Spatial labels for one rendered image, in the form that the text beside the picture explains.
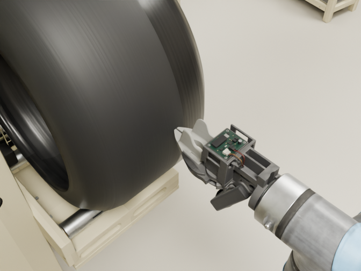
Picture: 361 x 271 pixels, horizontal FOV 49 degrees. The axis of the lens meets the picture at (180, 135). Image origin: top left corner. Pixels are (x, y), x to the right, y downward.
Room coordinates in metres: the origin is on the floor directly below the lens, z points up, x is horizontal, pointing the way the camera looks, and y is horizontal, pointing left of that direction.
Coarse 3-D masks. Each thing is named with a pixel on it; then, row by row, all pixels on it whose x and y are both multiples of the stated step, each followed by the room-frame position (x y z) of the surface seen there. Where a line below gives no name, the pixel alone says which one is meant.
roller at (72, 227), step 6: (78, 210) 0.52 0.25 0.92; (84, 210) 0.51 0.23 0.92; (90, 210) 0.51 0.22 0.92; (96, 210) 0.52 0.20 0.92; (72, 216) 0.50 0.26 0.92; (78, 216) 0.50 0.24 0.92; (84, 216) 0.50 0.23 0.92; (90, 216) 0.50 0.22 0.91; (96, 216) 0.51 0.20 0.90; (66, 222) 0.48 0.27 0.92; (72, 222) 0.48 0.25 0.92; (78, 222) 0.48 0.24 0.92; (84, 222) 0.49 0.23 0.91; (90, 222) 0.49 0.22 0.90; (66, 228) 0.47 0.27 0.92; (72, 228) 0.47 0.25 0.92; (78, 228) 0.47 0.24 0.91; (84, 228) 0.48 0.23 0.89; (66, 234) 0.45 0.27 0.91; (72, 234) 0.46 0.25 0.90
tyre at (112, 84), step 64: (0, 0) 0.55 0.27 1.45; (64, 0) 0.55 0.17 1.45; (128, 0) 0.59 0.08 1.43; (0, 64) 0.84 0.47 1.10; (64, 64) 0.47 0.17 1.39; (128, 64) 0.51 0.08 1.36; (192, 64) 0.58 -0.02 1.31; (64, 128) 0.43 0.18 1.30; (128, 128) 0.45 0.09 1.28; (192, 128) 0.54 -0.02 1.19; (64, 192) 0.48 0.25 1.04; (128, 192) 0.43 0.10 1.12
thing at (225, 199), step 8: (216, 192) 0.42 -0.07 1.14; (224, 192) 0.40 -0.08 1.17; (232, 192) 0.38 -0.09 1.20; (240, 192) 0.37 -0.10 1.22; (216, 200) 0.40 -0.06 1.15; (224, 200) 0.38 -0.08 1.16; (232, 200) 0.37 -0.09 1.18; (240, 200) 0.36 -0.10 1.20; (216, 208) 0.39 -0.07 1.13; (224, 208) 0.38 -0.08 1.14
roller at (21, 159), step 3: (15, 150) 0.71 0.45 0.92; (18, 150) 0.70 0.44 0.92; (15, 153) 0.69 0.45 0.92; (18, 153) 0.69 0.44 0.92; (18, 156) 0.68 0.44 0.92; (21, 156) 0.69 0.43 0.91; (18, 159) 0.68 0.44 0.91; (21, 159) 0.68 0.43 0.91; (24, 159) 0.68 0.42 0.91; (18, 162) 0.67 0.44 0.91; (21, 162) 0.68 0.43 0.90; (24, 162) 0.68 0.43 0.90; (15, 165) 0.66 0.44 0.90; (18, 165) 0.67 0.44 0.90; (21, 165) 0.68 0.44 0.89; (12, 168) 0.66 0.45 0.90; (15, 168) 0.66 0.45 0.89
